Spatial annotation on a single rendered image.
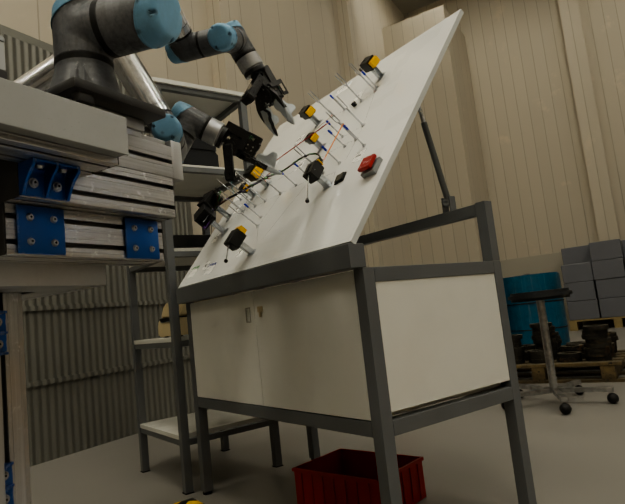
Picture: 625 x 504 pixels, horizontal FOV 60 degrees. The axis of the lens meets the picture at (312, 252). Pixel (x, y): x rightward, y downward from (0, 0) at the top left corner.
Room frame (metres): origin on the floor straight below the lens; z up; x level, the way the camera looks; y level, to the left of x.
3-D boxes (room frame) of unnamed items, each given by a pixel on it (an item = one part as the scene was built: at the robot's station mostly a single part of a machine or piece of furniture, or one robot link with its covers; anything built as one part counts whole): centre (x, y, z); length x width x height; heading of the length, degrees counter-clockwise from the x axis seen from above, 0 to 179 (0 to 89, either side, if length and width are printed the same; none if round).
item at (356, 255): (1.88, 0.23, 0.83); 1.18 x 0.06 x 0.06; 36
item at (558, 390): (3.34, -1.39, 0.34); 0.64 x 0.62 x 0.68; 148
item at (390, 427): (2.06, -0.02, 0.40); 1.18 x 0.60 x 0.80; 36
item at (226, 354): (2.11, 0.38, 0.60); 0.55 x 0.02 x 0.39; 36
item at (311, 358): (1.67, 0.05, 0.60); 0.55 x 0.03 x 0.39; 36
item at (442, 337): (2.07, -0.03, 0.60); 1.17 x 0.58 x 0.40; 36
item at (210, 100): (2.75, 0.62, 0.92); 0.61 x 0.50 x 1.85; 36
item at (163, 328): (2.63, 0.60, 0.76); 0.30 x 0.21 x 0.20; 130
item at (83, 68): (1.07, 0.43, 1.21); 0.15 x 0.15 x 0.10
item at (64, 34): (1.07, 0.42, 1.33); 0.13 x 0.12 x 0.14; 76
